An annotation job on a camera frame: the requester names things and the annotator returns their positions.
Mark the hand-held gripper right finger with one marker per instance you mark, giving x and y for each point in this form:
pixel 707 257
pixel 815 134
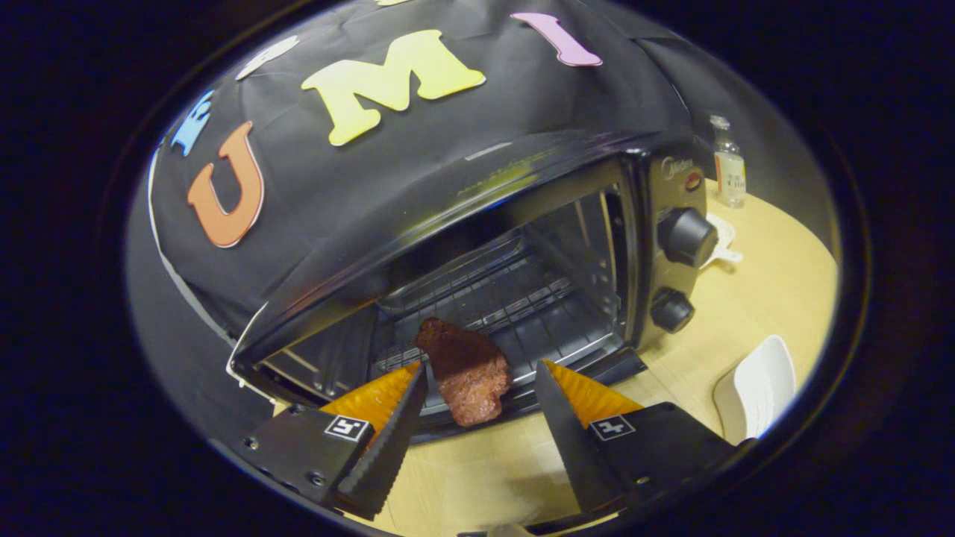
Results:
pixel 571 440

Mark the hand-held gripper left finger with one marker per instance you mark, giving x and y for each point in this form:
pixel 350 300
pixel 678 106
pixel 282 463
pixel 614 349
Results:
pixel 388 447

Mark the red meat patty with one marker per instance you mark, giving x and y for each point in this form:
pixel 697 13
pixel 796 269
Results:
pixel 466 373

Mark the black toaster oven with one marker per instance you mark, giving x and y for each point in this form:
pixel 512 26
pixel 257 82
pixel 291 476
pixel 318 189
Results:
pixel 686 237

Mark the white rectangular tray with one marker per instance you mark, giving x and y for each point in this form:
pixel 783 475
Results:
pixel 757 388

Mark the white divided dish with grains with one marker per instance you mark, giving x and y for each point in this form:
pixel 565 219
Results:
pixel 722 239

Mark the small clear glass bottle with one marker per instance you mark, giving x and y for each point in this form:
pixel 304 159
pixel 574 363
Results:
pixel 729 175

